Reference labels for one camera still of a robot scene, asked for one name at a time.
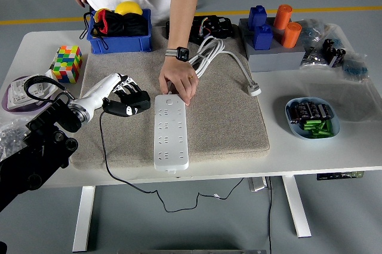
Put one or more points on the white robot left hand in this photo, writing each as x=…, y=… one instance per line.
x=98, y=92

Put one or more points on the person's left hand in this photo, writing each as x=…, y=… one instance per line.
x=177, y=76

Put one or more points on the black power adapter plug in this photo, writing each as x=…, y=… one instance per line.
x=144, y=98

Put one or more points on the white power strip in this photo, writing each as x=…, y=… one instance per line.
x=171, y=146

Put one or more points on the person's left forearm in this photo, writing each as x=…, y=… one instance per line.
x=182, y=12

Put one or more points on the black wristwatch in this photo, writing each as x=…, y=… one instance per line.
x=182, y=53

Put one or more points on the red and yellow fabric item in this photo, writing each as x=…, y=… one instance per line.
x=103, y=24

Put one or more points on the multicolour puzzle cube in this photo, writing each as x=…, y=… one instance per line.
x=67, y=64

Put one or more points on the yellow ball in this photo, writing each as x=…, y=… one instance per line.
x=128, y=7

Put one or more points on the blue plastic bin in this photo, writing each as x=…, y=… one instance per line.
x=119, y=45

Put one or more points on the grey-brown fabric mat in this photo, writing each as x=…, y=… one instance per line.
x=224, y=116

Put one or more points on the blue plastic block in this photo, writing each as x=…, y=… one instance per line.
x=256, y=18
x=262, y=39

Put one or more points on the purple disc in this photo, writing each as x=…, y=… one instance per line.
x=5, y=101

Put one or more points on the clear bag of small screws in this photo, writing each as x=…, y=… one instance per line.
x=12, y=134

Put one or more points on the grey block holder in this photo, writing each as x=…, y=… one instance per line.
x=274, y=59

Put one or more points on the orange cylinder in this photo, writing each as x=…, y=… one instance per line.
x=291, y=35
x=282, y=16

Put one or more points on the black capacitor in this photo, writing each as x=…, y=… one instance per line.
x=324, y=111
x=303, y=110
x=293, y=113
x=314, y=110

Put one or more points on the white table leg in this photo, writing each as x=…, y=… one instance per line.
x=83, y=221
x=295, y=206

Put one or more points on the clear bag of metal screws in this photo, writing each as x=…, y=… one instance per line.
x=311, y=56

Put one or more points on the green cylinder part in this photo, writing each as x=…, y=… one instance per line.
x=321, y=125
x=326, y=134
x=329, y=127
x=314, y=133
x=310, y=124

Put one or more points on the clear bag of blue parts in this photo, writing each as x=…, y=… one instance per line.
x=355, y=70
x=311, y=31

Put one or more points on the clear bag of black capacitors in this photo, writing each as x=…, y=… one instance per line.
x=334, y=52

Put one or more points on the light blue tray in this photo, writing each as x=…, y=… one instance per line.
x=336, y=125

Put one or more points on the large clear plastic bag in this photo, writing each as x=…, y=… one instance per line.
x=343, y=95

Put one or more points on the black table control panel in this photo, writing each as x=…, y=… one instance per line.
x=328, y=177

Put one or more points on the black robot body part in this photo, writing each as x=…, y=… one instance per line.
x=3, y=249

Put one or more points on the silver metal bracket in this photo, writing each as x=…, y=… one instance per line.
x=256, y=184

